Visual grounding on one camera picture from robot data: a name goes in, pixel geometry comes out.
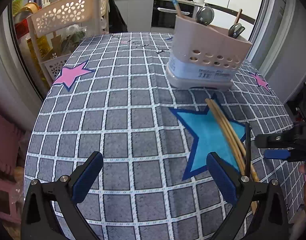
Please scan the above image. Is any black spoon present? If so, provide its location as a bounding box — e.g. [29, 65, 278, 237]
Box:
[228, 23, 245, 38]
[196, 6, 214, 26]

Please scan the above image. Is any pink plastic stool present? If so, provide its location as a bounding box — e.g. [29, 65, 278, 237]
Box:
[0, 115, 23, 224]

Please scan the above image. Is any grey checked tablecloth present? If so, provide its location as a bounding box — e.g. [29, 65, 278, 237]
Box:
[24, 33, 292, 239]

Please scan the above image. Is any pink utensil holder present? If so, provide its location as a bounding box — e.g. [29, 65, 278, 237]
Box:
[166, 16, 252, 90]

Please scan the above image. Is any brown wooden chopstick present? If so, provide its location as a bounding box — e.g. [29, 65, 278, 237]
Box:
[234, 9, 242, 24]

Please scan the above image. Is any white refrigerator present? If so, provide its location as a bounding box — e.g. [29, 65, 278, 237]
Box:
[204, 0, 269, 41]

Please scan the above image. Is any black jacket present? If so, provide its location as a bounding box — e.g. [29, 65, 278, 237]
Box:
[108, 0, 128, 33]

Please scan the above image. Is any beige flower storage rack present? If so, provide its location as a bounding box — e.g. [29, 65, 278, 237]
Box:
[27, 0, 109, 85]

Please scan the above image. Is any black built-in oven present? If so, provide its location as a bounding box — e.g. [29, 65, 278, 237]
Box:
[151, 0, 194, 29]

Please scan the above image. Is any green plastic basket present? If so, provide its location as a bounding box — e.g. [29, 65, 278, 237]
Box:
[12, 0, 24, 15]

